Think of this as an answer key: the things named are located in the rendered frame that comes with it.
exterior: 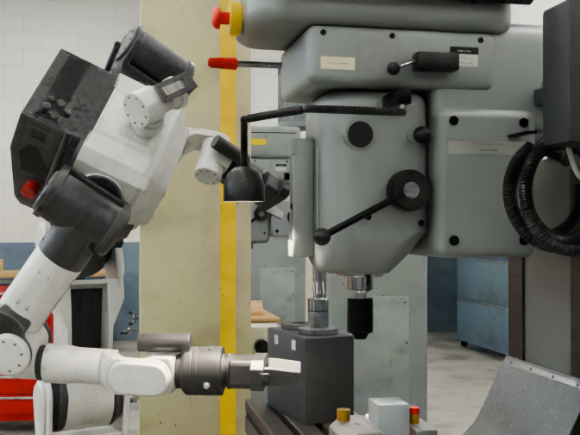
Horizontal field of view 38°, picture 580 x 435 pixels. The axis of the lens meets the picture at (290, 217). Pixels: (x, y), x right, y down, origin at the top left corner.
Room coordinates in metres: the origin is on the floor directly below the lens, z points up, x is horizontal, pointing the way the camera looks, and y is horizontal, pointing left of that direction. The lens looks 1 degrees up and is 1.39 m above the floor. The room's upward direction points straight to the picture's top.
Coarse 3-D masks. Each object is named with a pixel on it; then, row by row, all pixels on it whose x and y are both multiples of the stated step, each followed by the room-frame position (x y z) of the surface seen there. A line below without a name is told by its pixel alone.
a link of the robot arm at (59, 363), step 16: (32, 336) 1.53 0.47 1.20; (48, 336) 1.59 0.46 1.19; (32, 352) 1.51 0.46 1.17; (48, 352) 1.53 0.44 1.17; (64, 352) 1.53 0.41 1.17; (80, 352) 1.53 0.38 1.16; (96, 352) 1.53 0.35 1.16; (32, 368) 1.51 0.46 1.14; (48, 368) 1.52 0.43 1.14; (64, 368) 1.52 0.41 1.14; (80, 368) 1.52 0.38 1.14; (96, 368) 1.52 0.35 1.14
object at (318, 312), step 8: (312, 304) 1.88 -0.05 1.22; (320, 304) 1.87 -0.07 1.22; (328, 304) 1.89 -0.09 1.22; (312, 312) 1.88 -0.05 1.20; (320, 312) 1.88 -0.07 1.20; (328, 312) 1.89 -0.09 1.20; (312, 320) 1.88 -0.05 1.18; (320, 320) 1.87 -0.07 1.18; (328, 320) 1.89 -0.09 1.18; (312, 328) 1.88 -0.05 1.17; (320, 328) 1.87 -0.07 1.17
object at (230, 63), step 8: (208, 64) 1.57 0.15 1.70; (216, 64) 1.56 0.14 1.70; (224, 64) 1.57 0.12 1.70; (232, 64) 1.57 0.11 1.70; (240, 64) 1.58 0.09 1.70; (248, 64) 1.58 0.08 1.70; (256, 64) 1.58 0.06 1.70; (264, 64) 1.59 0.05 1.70; (272, 64) 1.59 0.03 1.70; (280, 64) 1.59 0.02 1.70
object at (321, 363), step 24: (288, 336) 1.90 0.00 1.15; (312, 336) 1.85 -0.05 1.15; (336, 336) 1.85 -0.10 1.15; (312, 360) 1.83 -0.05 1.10; (336, 360) 1.85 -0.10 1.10; (288, 384) 1.90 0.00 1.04; (312, 384) 1.83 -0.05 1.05; (336, 384) 1.85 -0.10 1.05; (288, 408) 1.90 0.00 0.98; (312, 408) 1.83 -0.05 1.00; (336, 408) 1.85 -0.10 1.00
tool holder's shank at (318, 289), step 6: (312, 270) 1.90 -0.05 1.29; (318, 270) 1.89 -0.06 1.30; (312, 276) 1.90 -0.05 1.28; (318, 276) 1.89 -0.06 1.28; (312, 282) 1.89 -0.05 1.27; (318, 282) 1.89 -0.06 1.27; (312, 288) 1.89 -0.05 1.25; (318, 288) 1.88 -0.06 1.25; (324, 288) 1.89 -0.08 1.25; (318, 294) 1.89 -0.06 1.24
